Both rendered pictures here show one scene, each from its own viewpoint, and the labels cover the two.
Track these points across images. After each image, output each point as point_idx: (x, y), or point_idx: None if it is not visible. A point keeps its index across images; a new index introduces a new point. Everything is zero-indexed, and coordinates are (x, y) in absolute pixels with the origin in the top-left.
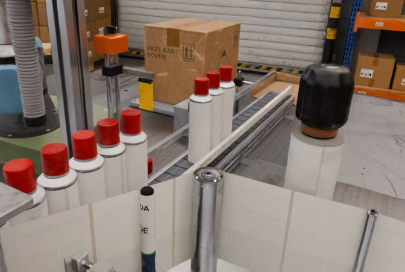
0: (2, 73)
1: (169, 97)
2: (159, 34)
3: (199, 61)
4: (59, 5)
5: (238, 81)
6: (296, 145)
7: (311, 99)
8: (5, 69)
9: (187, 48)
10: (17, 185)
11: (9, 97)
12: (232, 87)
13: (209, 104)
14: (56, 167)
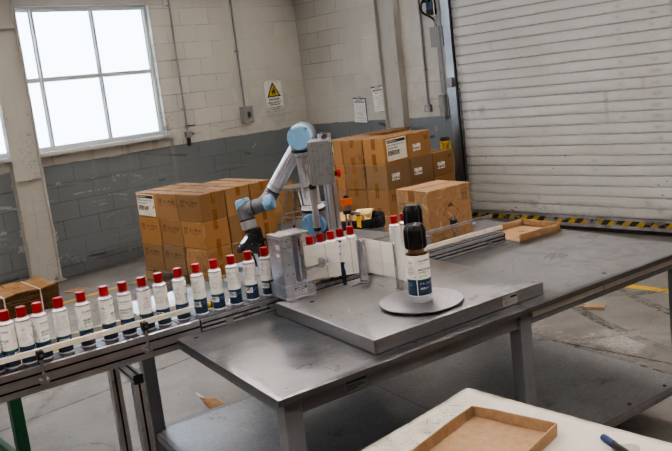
0: (310, 217)
1: None
2: (404, 195)
3: (425, 210)
4: (327, 189)
5: (452, 222)
6: None
7: (403, 216)
8: (311, 215)
9: (418, 202)
10: (308, 241)
11: (312, 227)
12: None
13: (396, 227)
14: (319, 239)
